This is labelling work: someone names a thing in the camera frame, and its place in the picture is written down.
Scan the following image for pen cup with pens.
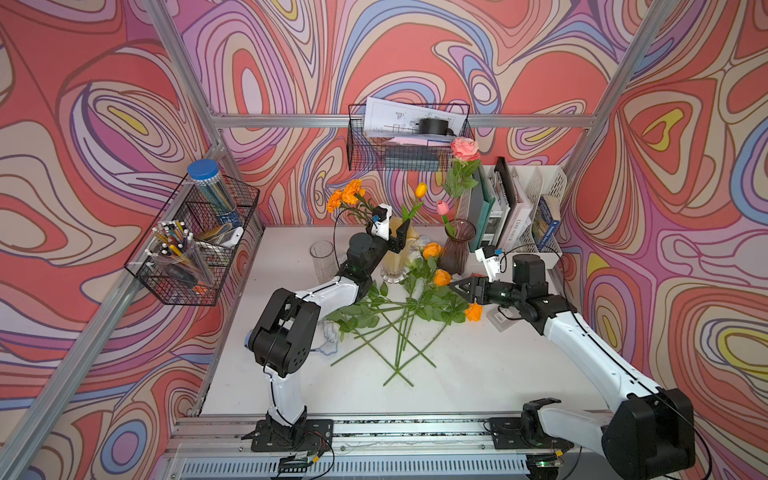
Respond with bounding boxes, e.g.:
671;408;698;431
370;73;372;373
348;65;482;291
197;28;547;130
145;220;214;287

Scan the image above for orange rose flower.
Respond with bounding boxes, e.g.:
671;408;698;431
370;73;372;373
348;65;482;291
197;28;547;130
433;269;452;287
422;242;442;260

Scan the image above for purple ribbed glass vase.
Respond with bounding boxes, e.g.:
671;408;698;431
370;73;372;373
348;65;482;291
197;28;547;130
438;219;476;275

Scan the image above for white plastic file organizer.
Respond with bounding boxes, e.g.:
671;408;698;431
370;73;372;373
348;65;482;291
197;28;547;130
457;157;568;269

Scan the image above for black wire wall basket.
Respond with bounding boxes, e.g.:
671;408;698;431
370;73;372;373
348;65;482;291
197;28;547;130
346;98;474;172

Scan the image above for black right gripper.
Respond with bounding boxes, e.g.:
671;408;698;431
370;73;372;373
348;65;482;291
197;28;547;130
450;274;525;307

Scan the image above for white paper sheets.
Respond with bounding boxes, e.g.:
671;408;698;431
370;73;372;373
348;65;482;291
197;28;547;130
362;98;468;146

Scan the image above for black wire side basket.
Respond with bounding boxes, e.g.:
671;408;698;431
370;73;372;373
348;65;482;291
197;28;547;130
124;176;259;306

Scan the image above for orange marigold flower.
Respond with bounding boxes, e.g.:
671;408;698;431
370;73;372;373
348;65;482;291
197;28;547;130
326;190;343;214
341;179;373;224

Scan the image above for metal base rail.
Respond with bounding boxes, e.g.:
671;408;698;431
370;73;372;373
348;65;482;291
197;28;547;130
151;412;618;479

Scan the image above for black tape roll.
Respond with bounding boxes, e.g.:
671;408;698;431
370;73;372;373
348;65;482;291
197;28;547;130
417;117;453;136

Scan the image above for large pink rose flower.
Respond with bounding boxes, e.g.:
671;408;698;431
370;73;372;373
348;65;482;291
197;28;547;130
444;137;481;199

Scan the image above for clear glass vase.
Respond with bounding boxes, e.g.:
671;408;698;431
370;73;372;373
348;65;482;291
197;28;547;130
309;240;339;284

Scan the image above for white pink book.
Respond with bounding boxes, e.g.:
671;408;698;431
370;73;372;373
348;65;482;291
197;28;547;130
497;174;533;251

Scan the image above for pink tulip flower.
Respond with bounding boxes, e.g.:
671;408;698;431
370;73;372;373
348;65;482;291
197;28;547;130
437;201;455;237

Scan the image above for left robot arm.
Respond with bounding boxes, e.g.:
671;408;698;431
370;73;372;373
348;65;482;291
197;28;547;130
245;204;410;451

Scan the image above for blue paperback book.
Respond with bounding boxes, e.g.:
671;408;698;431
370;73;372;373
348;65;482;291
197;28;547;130
531;195;562;251

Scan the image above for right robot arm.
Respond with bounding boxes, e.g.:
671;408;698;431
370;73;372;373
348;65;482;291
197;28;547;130
449;248;696;479

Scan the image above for yellow fluted glass vase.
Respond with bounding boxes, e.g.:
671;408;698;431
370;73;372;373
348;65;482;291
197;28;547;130
381;226;420;284

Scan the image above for blue lid pencil jar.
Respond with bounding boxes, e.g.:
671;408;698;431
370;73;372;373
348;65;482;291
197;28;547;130
187;159;242;228

